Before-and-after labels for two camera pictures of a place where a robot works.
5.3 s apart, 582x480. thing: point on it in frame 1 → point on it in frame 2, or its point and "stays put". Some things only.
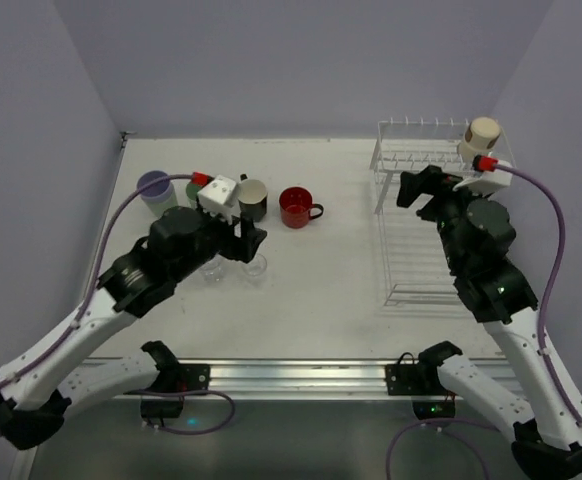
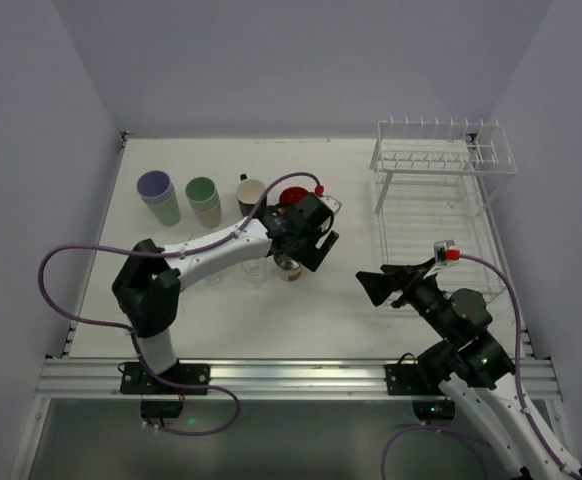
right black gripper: (431, 185) → (406, 284)
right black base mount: (422, 379) stays put
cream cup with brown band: (481, 134) → (287, 267)
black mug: (252, 198) stays put
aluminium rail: (325, 379) stays put
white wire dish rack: (414, 268) stays put
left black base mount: (175, 377) stays put
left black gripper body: (238, 240) → (322, 248)
